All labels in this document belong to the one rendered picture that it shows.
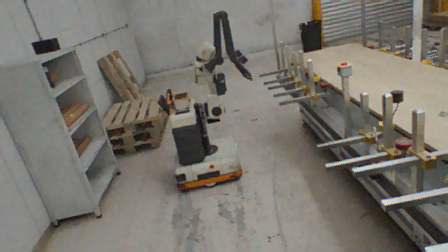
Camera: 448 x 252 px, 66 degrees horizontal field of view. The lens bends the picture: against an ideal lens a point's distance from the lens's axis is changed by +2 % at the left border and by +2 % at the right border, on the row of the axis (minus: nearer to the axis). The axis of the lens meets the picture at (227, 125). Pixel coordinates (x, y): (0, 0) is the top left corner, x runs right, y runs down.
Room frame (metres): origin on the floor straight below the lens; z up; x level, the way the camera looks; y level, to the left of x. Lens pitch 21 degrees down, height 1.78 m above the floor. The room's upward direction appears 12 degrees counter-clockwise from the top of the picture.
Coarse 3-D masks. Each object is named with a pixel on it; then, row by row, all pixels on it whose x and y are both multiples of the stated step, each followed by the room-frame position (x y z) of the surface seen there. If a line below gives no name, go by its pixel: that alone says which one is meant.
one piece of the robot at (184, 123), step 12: (168, 96) 3.14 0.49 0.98; (192, 108) 3.16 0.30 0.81; (180, 120) 3.00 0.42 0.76; (192, 120) 3.00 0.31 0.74; (180, 132) 3.00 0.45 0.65; (192, 132) 3.00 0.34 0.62; (204, 132) 3.22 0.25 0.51; (180, 144) 3.00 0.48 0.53; (192, 144) 3.00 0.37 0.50; (204, 144) 3.19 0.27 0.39; (180, 156) 3.00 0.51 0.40; (192, 156) 3.00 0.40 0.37; (204, 156) 3.02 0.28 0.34
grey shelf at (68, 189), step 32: (32, 64) 2.86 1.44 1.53; (64, 64) 3.75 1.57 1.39; (0, 96) 2.85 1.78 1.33; (32, 96) 2.86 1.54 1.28; (64, 96) 3.74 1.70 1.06; (32, 128) 2.86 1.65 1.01; (64, 128) 2.86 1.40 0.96; (96, 128) 3.75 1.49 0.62; (32, 160) 2.85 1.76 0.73; (64, 160) 2.86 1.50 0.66; (96, 160) 3.74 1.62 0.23; (64, 192) 2.86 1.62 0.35; (96, 192) 3.13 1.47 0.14
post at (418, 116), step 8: (416, 112) 1.31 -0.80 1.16; (424, 112) 1.30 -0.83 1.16; (416, 120) 1.31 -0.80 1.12; (424, 120) 1.30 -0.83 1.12; (416, 128) 1.31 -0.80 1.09; (416, 136) 1.31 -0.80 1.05; (416, 144) 1.30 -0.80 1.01; (416, 168) 1.30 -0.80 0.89; (416, 176) 1.30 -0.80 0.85; (416, 184) 1.30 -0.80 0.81; (416, 192) 1.30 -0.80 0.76
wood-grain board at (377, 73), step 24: (336, 48) 4.07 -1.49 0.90; (360, 48) 3.81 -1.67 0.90; (336, 72) 3.05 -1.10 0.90; (360, 72) 2.89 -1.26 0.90; (384, 72) 2.75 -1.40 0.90; (408, 72) 2.62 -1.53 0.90; (432, 72) 2.50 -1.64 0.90; (408, 96) 2.12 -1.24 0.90; (432, 96) 2.04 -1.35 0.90; (408, 120) 1.77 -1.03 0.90; (432, 120) 1.71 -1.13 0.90; (432, 144) 1.46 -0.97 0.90
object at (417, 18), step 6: (414, 0) 2.92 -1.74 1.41; (420, 0) 2.89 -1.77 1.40; (414, 6) 2.92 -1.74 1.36; (420, 6) 2.89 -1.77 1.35; (414, 12) 2.92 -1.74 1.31; (420, 12) 2.89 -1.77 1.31; (414, 18) 2.91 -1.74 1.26; (420, 18) 2.89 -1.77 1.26; (414, 24) 2.91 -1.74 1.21; (420, 24) 2.89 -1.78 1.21; (414, 30) 2.91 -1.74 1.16; (420, 30) 2.89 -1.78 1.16; (414, 36) 2.91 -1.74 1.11; (420, 36) 2.89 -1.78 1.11; (414, 42) 2.91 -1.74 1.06; (420, 42) 2.89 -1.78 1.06; (414, 48) 2.90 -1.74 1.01; (420, 48) 2.89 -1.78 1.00; (414, 54) 2.90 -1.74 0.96; (414, 60) 2.90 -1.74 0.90
